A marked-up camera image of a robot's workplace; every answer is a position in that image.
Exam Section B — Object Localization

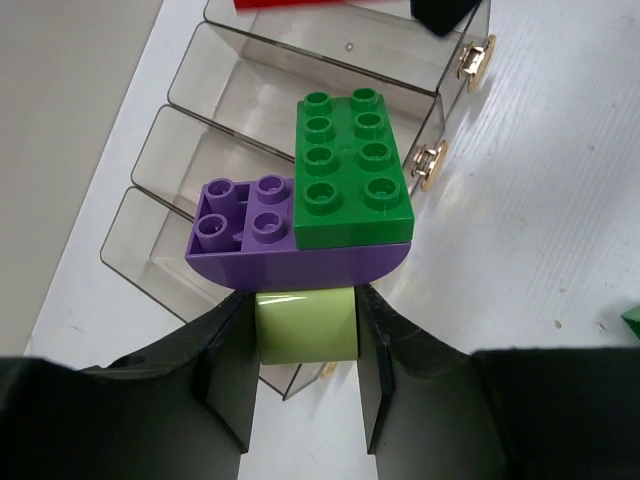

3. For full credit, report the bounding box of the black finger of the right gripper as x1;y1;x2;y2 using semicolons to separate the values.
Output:
409;0;479;36

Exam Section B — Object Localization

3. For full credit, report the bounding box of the red lego brick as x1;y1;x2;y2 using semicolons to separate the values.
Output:
233;0;343;11

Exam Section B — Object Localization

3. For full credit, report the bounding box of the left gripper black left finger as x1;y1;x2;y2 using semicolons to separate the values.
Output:
1;292;259;479

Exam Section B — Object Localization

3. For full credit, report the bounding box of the clear bin for purple legos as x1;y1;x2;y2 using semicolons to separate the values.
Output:
99;186;341;403

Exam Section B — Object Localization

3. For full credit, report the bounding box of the small green lego piece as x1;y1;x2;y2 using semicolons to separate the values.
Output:
621;306;640;339

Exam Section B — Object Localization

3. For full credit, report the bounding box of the clear bin for red legos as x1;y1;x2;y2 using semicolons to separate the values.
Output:
204;1;491;96

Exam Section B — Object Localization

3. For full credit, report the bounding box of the clear bin for light green legos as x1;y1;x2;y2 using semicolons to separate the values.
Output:
168;23;445;165

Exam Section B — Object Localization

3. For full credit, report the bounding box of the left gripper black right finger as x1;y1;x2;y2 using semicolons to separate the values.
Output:
355;285;639;479

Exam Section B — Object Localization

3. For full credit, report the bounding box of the green 2x4 lego brick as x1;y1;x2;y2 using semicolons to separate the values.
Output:
293;88;415;249

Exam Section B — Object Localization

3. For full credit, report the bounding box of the purple curved lego brick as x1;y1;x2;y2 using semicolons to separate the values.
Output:
185;175;411;292

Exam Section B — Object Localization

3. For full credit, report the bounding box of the light green lego brick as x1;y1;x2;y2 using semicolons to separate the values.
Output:
255;287;358;365

